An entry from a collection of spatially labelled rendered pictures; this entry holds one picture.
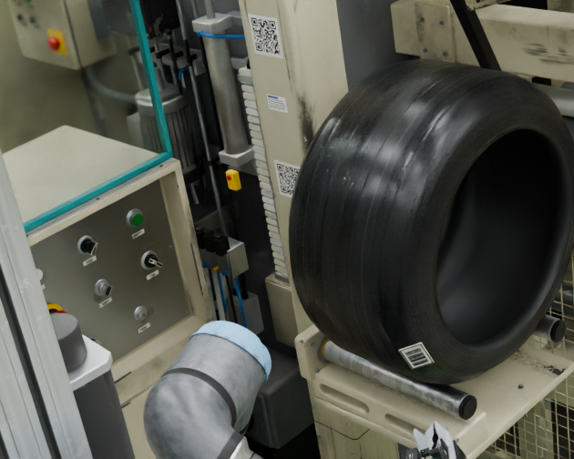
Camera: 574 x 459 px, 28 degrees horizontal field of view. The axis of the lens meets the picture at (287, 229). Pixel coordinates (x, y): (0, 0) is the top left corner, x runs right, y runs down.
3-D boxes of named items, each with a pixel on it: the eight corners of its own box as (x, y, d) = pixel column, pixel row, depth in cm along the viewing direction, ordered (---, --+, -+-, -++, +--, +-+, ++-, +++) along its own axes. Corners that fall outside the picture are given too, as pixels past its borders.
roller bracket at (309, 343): (300, 378, 224) (292, 337, 219) (428, 286, 247) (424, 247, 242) (312, 384, 222) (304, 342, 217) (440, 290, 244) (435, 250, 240)
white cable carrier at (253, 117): (277, 283, 238) (237, 68, 216) (294, 272, 241) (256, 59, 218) (292, 289, 235) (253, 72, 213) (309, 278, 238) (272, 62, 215)
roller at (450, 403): (334, 333, 224) (333, 355, 226) (319, 339, 221) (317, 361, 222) (479, 392, 201) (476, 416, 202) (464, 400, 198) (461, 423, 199)
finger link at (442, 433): (440, 399, 179) (444, 443, 171) (456, 423, 182) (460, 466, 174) (422, 405, 180) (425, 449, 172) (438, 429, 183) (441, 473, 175)
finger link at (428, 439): (422, 405, 180) (425, 449, 172) (438, 429, 183) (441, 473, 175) (404, 412, 181) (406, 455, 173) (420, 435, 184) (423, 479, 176)
